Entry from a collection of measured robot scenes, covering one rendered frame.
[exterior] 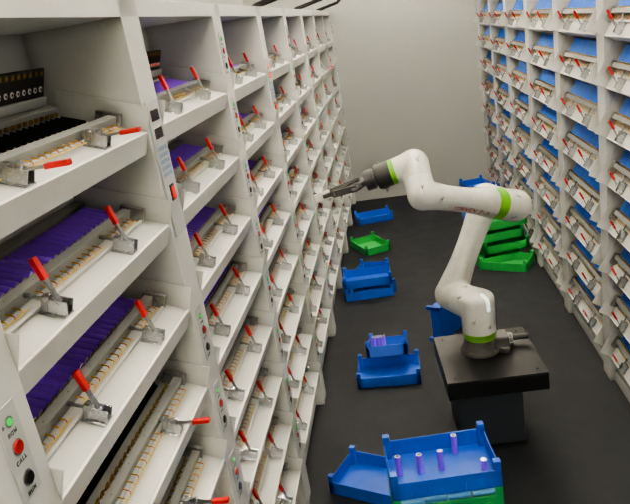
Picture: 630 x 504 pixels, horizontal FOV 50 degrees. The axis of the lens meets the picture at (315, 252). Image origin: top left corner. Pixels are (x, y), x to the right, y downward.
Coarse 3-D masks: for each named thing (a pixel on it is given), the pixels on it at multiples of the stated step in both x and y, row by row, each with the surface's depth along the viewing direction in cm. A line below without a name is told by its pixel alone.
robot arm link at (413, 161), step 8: (408, 152) 235; (416, 152) 234; (392, 160) 237; (400, 160) 235; (408, 160) 234; (416, 160) 233; (424, 160) 234; (392, 168) 236; (400, 168) 235; (408, 168) 233; (416, 168) 232; (424, 168) 232; (392, 176) 236; (400, 176) 236; (408, 176) 232
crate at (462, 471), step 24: (456, 432) 198; (480, 432) 197; (408, 456) 199; (432, 456) 198; (456, 456) 196; (480, 456) 194; (408, 480) 189; (432, 480) 180; (456, 480) 181; (480, 480) 181
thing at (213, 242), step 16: (208, 208) 204; (224, 208) 204; (240, 208) 208; (192, 224) 188; (208, 224) 188; (224, 224) 191; (240, 224) 200; (192, 240) 175; (208, 240) 183; (224, 240) 185; (240, 240) 196; (208, 256) 166; (224, 256) 174; (208, 272) 163; (208, 288) 160
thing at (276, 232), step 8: (272, 200) 279; (280, 200) 279; (280, 208) 280; (288, 208) 280; (272, 216) 272; (280, 216) 273; (288, 216) 275; (272, 224) 262; (288, 224) 279; (272, 232) 253; (280, 232) 255; (280, 240) 257; (264, 248) 222; (272, 248) 237; (272, 256) 238
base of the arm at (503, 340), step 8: (496, 336) 258; (504, 336) 258; (512, 336) 260; (520, 336) 261; (528, 336) 260; (464, 344) 261; (472, 344) 257; (480, 344) 256; (488, 344) 256; (496, 344) 258; (504, 344) 257; (464, 352) 260; (472, 352) 257; (480, 352) 256; (488, 352) 256; (496, 352) 257; (504, 352) 257
